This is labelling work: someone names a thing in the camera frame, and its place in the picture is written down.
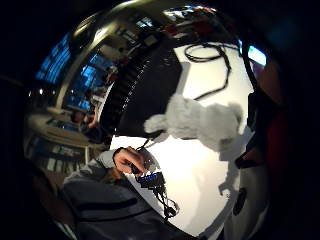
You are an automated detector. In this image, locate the blue window wall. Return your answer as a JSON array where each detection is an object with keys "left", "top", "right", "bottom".
[{"left": 34, "top": 32, "right": 108, "bottom": 111}]

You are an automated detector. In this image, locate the black round disc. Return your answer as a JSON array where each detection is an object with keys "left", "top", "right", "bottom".
[{"left": 232, "top": 187, "right": 248, "bottom": 217}]

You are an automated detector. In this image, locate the the person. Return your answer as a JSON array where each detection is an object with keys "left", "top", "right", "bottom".
[{"left": 61, "top": 149, "right": 201, "bottom": 240}]

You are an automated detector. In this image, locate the bright monitor screen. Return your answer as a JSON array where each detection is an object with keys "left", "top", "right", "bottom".
[{"left": 238, "top": 40, "right": 268, "bottom": 67}]

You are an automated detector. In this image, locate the black wristband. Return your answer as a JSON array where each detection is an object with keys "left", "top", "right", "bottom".
[{"left": 112, "top": 147, "right": 125, "bottom": 167}]

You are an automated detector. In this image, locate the metal pillar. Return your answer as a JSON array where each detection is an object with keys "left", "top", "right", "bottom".
[{"left": 53, "top": 0, "right": 158, "bottom": 109}]

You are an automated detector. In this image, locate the large black case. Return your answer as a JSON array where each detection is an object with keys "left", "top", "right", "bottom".
[{"left": 99, "top": 36, "right": 184, "bottom": 139}]

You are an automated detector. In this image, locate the thin black device cable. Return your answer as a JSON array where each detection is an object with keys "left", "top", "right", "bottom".
[{"left": 153, "top": 186, "right": 181, "bottom": 222}]

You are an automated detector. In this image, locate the white soft toy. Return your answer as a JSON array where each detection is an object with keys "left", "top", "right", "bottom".
[{"left": 143, "top": 93, "right": 245, "bottom": 152}]

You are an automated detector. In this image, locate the black device with blue light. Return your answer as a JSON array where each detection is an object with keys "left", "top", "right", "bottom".
[{"left": 135, "top": 171, "right": 167, "bottom": 190}]

